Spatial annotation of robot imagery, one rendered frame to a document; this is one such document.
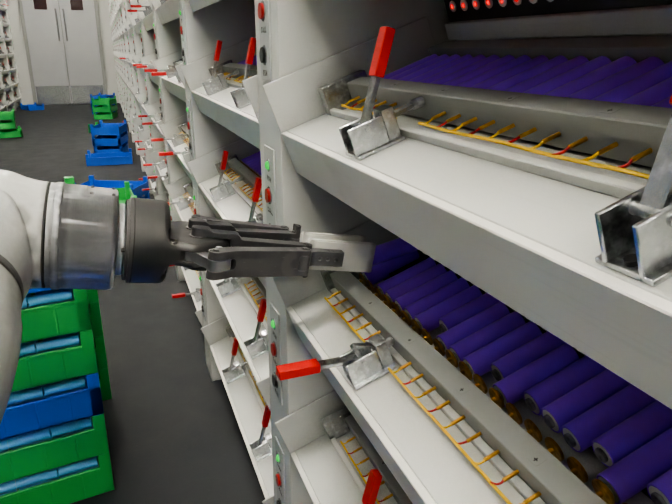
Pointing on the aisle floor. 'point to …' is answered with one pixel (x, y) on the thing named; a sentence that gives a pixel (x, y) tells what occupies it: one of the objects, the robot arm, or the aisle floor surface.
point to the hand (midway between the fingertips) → (335, 252)
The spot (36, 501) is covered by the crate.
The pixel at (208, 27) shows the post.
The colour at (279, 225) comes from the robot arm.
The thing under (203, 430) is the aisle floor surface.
